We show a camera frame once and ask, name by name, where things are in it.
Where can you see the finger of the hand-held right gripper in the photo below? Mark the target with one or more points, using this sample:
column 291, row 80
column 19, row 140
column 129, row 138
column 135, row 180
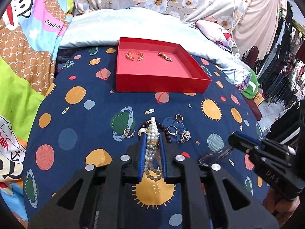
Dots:
column 240, row 143
column 250, row 138

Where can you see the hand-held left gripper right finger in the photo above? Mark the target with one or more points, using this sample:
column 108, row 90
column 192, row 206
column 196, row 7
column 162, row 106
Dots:
column 163, row 157

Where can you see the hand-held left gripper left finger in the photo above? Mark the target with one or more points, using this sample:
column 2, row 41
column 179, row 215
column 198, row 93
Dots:
column 142, row 157

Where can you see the small silver earring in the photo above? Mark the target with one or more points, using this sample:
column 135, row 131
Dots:
column 181, row 141

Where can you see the thick gold hoop earring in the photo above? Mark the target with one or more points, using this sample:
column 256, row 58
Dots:
column 128, row 132

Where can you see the silver flower earring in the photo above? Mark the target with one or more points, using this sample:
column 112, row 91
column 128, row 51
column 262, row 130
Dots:
column 185, row 134

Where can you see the silver wristwatch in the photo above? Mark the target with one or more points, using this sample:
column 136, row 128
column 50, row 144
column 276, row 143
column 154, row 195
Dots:
column 211, row 158

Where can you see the thin gold hoop earring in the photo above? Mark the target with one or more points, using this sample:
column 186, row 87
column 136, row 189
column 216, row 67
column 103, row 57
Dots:
column 179, row 117

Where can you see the red cardboard box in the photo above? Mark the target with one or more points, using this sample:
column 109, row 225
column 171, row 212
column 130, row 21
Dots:
column 152, row 66

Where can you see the person's right hand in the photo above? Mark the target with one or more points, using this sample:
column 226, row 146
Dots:
column 276, row 205

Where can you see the dark red stool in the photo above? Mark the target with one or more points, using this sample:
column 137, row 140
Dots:
column 253, row 108

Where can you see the yellow box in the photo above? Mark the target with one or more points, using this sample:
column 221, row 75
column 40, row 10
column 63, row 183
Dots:
column 259, row 97

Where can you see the green cloth bag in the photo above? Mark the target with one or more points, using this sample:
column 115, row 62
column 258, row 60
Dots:
column 251, row 87

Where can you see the navy planet print bedsheet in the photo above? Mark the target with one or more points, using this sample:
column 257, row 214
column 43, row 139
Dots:
column 78, row 128

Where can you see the hanging dark clothes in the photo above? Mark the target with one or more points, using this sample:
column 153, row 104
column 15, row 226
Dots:
column 283, row 71

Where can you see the white plug adapter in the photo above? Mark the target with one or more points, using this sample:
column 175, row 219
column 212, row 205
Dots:
column 238, row 54

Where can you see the round white charger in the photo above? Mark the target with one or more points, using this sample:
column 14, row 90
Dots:
column 230, row 43

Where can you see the gold watch band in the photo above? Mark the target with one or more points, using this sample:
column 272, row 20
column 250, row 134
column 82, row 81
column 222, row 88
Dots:
column 165, row 56

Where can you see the pink cartoon pillow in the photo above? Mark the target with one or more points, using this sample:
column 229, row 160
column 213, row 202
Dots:
column 214, row 31

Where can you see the beige curtain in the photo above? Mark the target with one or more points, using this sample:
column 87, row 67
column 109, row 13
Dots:
column 258, row 21

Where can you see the light blue quilt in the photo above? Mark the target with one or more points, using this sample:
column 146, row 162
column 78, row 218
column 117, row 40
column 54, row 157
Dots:
column 143, row 26

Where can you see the cartoon monkey blanket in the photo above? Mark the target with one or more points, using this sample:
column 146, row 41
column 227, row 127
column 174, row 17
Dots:
column 26, row 64

